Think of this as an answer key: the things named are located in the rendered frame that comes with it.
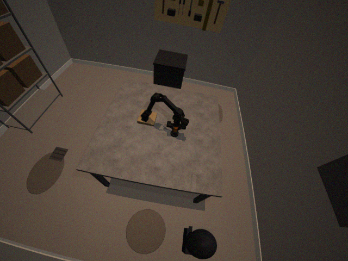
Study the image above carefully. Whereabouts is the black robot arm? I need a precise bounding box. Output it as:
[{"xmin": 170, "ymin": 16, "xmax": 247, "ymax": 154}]
[{"xmin": 140, "ymin": 93, "xmax": 189, "ymax": 126}]

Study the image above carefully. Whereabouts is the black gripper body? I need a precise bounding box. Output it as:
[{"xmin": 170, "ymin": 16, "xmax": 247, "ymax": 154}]
[{"xmin": 167, "ymin": 121, "xmax": 186, "ymax": 129}]

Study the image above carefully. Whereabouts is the black round pedestal with silver shaft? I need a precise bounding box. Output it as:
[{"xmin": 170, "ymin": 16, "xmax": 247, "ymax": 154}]
[{"xmin": 170, "ymin": 130, "xmax": 178, "ymax": 137}]

